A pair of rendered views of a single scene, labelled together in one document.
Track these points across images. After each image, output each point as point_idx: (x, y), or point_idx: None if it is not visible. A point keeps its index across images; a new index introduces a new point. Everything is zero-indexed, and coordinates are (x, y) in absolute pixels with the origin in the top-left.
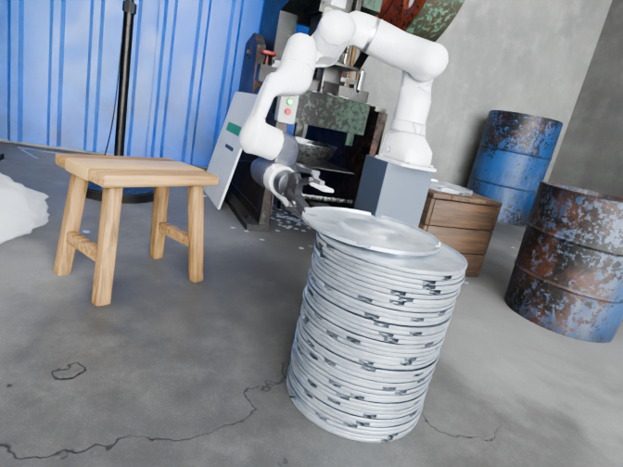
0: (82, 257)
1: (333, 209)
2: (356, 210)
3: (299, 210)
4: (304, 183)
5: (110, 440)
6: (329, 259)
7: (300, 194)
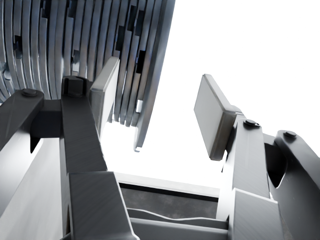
0: None
1: (153, 76)
2: (172, 5)
3: (12, 162)
4: (223, 201)
5: None
6: (113, 108)
7: (131, 215)
